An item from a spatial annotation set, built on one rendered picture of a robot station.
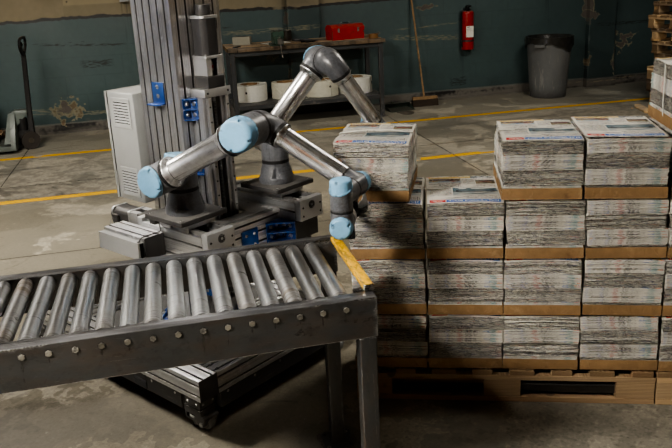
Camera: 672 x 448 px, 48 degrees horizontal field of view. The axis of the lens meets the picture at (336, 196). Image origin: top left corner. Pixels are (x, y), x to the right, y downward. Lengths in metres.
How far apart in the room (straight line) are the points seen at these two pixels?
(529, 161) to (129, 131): 1.62
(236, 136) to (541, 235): 1.18
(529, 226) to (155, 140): 1.54
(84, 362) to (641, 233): 1.95
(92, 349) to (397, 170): 1.29
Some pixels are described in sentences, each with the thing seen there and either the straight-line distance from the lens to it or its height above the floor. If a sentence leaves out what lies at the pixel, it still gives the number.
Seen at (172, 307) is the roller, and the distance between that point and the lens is 2.16.
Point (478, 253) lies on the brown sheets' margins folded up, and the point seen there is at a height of 0.63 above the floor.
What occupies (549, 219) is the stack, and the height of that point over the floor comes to 0.76.
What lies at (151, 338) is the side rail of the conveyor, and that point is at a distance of 2.05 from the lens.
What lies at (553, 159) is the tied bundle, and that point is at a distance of 2.81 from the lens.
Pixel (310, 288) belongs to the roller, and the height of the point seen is 0.80.
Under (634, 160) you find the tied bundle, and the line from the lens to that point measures 2.86.
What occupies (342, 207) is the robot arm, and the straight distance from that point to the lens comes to 2.40.
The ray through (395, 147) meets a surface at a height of 1.04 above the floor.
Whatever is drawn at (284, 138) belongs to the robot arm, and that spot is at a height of 1.13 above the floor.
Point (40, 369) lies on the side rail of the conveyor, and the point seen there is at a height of 0.73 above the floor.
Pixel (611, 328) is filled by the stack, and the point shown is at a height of 0.32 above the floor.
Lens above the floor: 1.67
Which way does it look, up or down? 17 degrees down
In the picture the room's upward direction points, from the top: 3 degrees counter-clockwise
